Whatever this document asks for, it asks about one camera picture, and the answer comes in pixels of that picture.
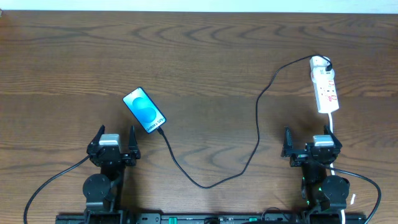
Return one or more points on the blue Galaxy smartphone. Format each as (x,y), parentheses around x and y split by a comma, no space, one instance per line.
(144,110)

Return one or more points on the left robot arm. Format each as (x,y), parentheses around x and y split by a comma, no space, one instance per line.
(103,191)

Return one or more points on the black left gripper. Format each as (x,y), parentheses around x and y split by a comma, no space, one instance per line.
(112,154)

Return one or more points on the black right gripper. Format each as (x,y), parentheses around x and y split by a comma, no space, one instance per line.
(314,154)

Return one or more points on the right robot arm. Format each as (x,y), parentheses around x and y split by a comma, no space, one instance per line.
(325,194)

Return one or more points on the white power strip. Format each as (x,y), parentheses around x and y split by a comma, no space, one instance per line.
(325,90)

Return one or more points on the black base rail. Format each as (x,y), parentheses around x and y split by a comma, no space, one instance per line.
(156,218)

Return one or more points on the white USB charger plug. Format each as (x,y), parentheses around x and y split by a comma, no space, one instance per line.
(320,65)

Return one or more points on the small white paper scrap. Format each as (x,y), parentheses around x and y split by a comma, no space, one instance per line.
(352,199)

